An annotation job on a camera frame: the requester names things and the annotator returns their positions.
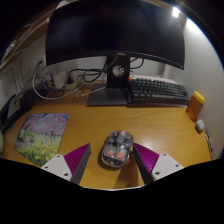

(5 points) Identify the white cable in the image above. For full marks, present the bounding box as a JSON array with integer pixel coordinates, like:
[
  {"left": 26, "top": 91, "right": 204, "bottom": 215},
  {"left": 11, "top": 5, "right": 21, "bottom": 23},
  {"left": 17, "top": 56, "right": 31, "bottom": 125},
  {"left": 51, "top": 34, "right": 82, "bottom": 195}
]
[{"left": 31, "top": 71, "right": 88, "bottom": 101}]

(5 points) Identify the grey pen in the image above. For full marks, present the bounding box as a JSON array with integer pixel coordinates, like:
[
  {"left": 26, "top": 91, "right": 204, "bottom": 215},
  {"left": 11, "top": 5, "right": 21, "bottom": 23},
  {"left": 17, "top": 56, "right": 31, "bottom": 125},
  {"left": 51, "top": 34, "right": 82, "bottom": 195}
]
[{"left": 204, "top": 128, "right": 215, "bottom": 159}]

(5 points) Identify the transparent computer mouse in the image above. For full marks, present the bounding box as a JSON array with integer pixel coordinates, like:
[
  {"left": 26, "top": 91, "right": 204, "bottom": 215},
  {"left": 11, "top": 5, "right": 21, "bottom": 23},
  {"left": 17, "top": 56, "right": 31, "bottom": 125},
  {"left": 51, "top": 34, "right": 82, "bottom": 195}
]
[{"left": 100, "top": 129, "right": 135, "bottom": 169}]

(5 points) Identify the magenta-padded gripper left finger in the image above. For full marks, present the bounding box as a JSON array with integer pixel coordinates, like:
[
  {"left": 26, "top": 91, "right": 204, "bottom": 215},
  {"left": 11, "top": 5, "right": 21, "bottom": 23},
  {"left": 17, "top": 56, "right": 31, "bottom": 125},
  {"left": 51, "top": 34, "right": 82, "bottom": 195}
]
[{"left": 40, "top": 142, "right": 92, "bottom": 186}]

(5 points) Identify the black cable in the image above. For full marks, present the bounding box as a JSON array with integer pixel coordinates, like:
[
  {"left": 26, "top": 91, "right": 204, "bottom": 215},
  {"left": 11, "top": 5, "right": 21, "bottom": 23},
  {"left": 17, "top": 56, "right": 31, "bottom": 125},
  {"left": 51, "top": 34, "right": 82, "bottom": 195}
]
[{"left": 68, "top": 56, "right": 111, "bottom": 84}]

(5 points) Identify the black computer monitor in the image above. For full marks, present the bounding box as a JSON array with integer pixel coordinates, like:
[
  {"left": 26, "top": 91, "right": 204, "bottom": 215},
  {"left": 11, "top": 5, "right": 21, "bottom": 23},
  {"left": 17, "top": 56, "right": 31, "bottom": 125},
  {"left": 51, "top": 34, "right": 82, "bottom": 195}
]
[{"left": 45, "top": 0, "right": 186, "bottom": 108}]

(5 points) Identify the flower print mouse pad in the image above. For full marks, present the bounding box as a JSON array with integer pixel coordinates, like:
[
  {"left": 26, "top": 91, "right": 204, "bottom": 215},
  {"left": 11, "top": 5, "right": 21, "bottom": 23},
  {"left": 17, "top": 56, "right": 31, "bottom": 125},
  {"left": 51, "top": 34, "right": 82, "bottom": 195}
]
[{"left": 14, "top": 112, "right": 70, "bottom": 168}]

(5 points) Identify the grey earbuds case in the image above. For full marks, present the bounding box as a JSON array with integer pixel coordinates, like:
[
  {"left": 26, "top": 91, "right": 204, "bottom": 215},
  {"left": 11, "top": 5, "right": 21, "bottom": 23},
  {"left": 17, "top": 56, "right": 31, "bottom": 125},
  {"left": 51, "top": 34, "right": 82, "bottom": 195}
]
[{"left": 195, "top": 118, "right": 206, "bottom": 134}]

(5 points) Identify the white light bar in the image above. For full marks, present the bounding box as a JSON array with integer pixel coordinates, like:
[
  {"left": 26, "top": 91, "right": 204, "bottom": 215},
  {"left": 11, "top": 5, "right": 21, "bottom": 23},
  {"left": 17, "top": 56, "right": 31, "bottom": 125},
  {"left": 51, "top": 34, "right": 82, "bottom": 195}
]
[{"left": 171, "top": 6, "right": 181, "bottom": 18}]

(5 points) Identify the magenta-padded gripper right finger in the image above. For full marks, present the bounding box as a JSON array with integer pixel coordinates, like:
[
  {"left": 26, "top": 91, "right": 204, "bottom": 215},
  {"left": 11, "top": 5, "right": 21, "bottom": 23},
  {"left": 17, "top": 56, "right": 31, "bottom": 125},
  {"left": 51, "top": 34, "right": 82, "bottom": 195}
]
[{"left": 131, "top": 142, "right": 185, "bottom": 185}]

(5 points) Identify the orange jar with yellow lid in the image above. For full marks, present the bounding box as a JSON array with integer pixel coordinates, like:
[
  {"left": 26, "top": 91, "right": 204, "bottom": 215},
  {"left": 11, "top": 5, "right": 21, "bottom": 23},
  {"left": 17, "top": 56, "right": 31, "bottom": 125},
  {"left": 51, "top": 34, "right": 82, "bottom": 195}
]
[{"left": 185, "top": 90, "right": 206, "bottom": 121}]

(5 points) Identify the silver mini computer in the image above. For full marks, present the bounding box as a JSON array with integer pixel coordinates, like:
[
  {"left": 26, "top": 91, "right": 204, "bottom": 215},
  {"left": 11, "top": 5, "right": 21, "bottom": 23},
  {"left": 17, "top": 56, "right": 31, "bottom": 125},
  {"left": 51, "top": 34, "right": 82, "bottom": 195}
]
[{"left": 7, "top": 94, "right": 26, "bottom": 118}]

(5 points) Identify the black keyboard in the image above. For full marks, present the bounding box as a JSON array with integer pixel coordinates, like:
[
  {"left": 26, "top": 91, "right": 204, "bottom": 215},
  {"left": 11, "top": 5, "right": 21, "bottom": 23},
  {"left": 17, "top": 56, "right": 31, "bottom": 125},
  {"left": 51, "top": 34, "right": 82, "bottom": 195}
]
[{"left": 127, "top": 77, "right": 191, "bottom": 107}]

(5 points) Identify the black box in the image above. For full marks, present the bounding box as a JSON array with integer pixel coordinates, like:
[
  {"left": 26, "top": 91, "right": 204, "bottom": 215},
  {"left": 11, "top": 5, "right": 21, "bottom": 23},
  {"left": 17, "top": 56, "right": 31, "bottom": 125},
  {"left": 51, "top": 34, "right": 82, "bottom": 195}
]
[{"left": 0, "top": 89, "right": 34, "bottom": 134}]

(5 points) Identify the white power strip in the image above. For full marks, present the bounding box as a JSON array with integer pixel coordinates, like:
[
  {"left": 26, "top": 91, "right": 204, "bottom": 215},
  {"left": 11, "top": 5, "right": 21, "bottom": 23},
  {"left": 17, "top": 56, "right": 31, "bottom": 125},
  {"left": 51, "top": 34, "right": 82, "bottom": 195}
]
[{"left": 49, "top": 69, "right": 79, "bottom": 91}]

